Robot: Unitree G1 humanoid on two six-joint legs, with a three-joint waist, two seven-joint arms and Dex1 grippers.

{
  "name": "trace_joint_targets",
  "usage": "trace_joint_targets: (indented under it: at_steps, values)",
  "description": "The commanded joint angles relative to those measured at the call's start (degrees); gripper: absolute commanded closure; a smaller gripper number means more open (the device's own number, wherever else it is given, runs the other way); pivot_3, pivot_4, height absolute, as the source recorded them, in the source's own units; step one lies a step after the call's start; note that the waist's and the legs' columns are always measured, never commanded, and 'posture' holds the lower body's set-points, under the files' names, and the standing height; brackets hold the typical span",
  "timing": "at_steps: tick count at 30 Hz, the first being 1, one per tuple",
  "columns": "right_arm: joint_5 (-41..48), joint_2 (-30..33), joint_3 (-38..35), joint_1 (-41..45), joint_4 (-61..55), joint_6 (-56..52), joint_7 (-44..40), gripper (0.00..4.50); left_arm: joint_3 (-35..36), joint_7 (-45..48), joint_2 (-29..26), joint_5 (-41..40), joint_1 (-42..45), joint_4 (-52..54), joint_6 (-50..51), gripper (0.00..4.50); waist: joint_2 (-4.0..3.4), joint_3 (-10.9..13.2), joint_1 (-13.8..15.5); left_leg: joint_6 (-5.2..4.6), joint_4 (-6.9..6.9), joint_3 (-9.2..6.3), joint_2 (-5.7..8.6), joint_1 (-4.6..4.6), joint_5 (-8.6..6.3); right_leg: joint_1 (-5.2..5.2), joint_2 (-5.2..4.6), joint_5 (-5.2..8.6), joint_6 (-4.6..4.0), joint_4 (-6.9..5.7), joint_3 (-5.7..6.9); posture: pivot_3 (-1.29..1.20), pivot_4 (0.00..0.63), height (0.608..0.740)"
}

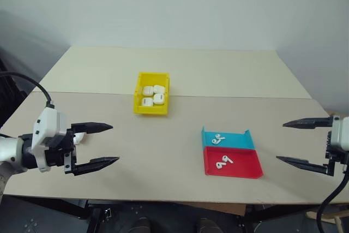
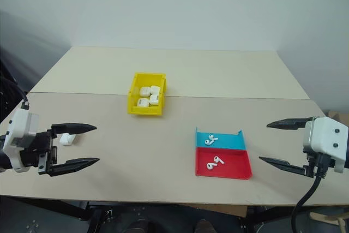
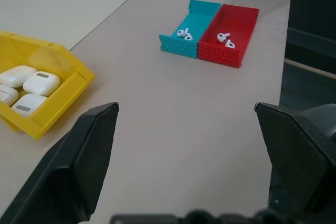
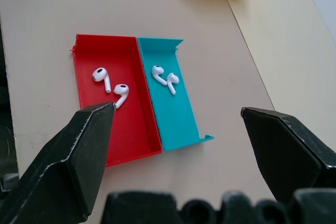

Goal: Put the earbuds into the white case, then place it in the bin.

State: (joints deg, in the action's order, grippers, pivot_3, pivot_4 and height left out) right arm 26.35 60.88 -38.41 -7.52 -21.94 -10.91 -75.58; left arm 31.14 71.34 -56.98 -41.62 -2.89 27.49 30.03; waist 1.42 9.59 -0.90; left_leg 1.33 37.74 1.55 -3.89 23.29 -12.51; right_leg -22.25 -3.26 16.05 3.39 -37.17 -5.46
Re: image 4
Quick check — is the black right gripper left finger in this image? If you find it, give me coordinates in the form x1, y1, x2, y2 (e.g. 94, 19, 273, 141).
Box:
0, 102, 117, 224

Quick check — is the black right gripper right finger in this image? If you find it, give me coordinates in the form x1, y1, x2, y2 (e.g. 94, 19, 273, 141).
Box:
240, 106, 336, 205

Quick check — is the red plastic tray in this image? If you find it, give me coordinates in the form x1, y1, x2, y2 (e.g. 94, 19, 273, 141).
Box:
69, 34, 164, 167

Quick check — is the white earbud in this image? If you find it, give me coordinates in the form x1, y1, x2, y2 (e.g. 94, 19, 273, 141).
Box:
113, 83, 130, 109
92, 67, 112, 93
151, 65, 168, 87
166, 72, 180, 96

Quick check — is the teal plastic tray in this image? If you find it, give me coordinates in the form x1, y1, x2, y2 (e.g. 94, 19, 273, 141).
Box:
136, 37, 214, 153

